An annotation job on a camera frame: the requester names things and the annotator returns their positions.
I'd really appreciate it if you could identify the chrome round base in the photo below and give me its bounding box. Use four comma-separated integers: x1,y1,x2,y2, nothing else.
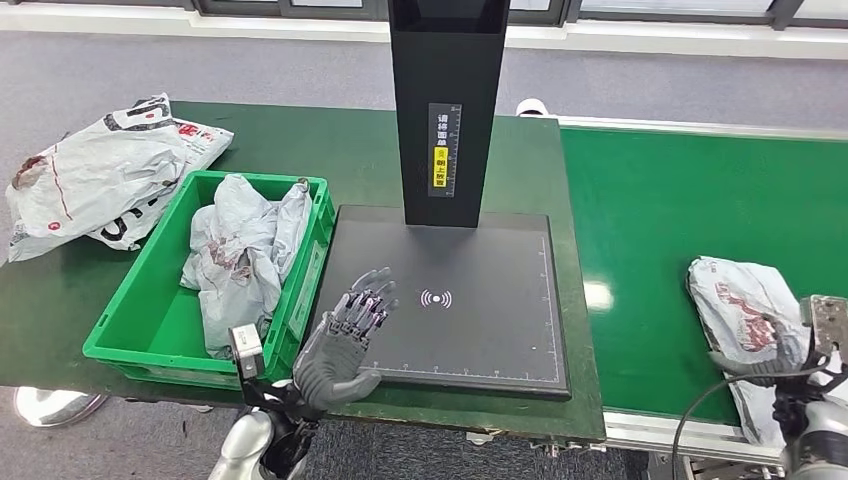
13,387,109,429

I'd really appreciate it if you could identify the dark green table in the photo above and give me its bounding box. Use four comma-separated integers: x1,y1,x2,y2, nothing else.
0,101,607,444

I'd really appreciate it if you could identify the green plastic crate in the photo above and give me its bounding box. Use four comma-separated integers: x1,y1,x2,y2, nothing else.
82,170,336,392

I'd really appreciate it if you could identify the crumpled white bag black print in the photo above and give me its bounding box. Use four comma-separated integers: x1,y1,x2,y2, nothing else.
5,93,189,263

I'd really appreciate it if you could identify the white bag red label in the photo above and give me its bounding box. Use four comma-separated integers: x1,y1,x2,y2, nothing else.
86,119,234,252

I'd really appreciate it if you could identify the grey parcel bag red smear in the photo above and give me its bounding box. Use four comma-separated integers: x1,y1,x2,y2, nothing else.
180,174,283,360

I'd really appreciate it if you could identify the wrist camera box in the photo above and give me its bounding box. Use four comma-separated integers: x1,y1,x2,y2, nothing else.
228,324,266,382
799,294,848,362

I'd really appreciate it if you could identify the black inbound scanner machine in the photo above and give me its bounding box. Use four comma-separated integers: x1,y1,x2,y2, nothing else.
309,0,572,401

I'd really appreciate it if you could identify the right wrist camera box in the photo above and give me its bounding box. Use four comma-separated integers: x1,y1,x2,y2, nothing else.
799,294,848,362

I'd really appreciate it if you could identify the yellow black scanner label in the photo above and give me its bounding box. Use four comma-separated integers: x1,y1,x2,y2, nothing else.
427,102,463,198

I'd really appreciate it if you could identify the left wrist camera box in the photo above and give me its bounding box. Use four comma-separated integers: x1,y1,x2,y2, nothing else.
228,324,266,382

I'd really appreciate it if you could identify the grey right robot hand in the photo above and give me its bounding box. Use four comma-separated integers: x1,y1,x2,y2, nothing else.
707,314,806,389

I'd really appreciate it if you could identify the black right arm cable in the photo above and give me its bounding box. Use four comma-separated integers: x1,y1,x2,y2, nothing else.
670,367,829,480

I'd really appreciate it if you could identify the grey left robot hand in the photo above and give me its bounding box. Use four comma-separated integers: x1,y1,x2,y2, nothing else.
292,266,400,412

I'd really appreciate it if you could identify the grey parcel bag red print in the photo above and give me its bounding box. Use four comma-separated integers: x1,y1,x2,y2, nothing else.
686,256,848,448

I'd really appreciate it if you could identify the green conveyor belt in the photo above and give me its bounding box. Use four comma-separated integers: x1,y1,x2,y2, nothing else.
559,127,848,425

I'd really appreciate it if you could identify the plain grey parcel bag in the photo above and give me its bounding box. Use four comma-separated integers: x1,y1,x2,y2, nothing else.
268,180,313,283

